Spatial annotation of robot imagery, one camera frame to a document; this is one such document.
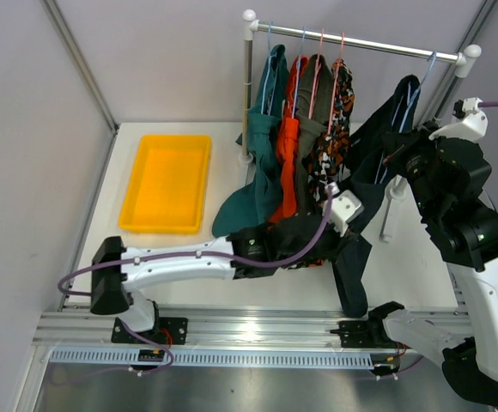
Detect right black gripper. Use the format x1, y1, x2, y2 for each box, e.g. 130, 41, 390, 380
383, 120, 451, 219

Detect dark navy shorts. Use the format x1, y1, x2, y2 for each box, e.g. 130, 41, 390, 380
268, 75, 422, 318

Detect blue wire hanger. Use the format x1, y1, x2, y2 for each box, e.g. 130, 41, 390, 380
391, 51, 437, 133

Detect orange camouflage pattern shorts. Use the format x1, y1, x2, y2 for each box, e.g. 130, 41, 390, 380
281, 58, 355, 270

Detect pink hanger of camouflage shorts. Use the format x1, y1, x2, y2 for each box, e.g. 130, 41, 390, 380
325, 33, 345, 142

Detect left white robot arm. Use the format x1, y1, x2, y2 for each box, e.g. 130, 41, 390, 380
89, 215, 368, 343

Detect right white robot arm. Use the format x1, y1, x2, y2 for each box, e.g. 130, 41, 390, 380
366, 130, 498, 408

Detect teal shorts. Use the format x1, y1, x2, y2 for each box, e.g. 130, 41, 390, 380
211, 45, 288, 237

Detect olive green shorts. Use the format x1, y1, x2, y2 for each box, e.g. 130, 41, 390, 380
295, 54, 334, 215

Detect pink hanger of olive shorts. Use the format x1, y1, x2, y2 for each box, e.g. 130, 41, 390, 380
308, 28, 325, 119

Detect blue hanger of orange shorts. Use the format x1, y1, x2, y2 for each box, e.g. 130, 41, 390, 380
291, 26, 306, 118

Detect blue hanger of teal shorts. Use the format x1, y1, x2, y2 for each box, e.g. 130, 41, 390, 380
260, 27, 274, 115

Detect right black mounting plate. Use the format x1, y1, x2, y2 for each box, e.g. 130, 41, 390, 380
329, 320, 398, 348

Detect black mounting plate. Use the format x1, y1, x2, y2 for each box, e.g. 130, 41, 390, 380
329, 320, 398, 348
111, 317, 189, 345

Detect metal clothes rack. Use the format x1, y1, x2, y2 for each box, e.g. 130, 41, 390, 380
235, 9, 483, 245

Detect yellow plastic tray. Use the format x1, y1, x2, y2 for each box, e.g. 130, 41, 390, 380
118, 135, 211, 234

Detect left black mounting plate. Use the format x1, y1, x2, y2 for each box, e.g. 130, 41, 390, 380
111, 317, 189, 345

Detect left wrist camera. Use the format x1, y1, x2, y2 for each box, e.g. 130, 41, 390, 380
323, 183, 364, 236

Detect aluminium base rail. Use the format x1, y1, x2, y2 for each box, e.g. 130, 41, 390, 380
32, 302, 473, 355

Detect slotted cable duct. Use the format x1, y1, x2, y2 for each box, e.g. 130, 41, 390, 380
49, 347, 374, 370

